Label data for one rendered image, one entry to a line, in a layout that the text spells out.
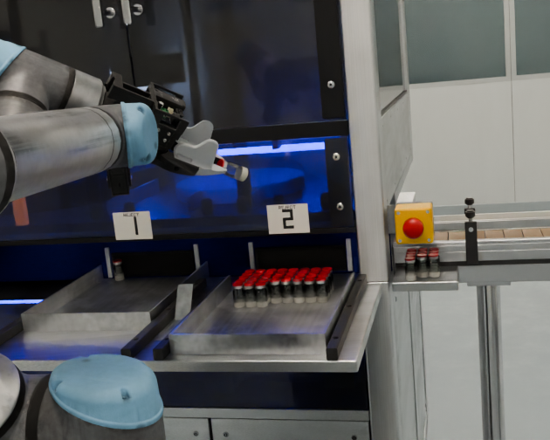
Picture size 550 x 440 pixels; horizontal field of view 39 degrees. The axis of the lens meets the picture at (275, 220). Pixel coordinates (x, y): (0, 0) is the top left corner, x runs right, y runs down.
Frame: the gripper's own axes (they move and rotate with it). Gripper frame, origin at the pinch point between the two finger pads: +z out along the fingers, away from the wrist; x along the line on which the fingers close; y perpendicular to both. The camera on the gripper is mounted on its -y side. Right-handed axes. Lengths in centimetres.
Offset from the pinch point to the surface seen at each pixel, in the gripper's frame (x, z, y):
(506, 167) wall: 330, 377, -102
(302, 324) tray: -5.1, 28.8, -20.5
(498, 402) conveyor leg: -3, 89, -29
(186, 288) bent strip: 10.8, 15.0, -33.3
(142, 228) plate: 34, 12, -40
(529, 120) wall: 341, 373, -66
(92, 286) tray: 34, 9, -60
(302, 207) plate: 23.2, 33.5, -15.1
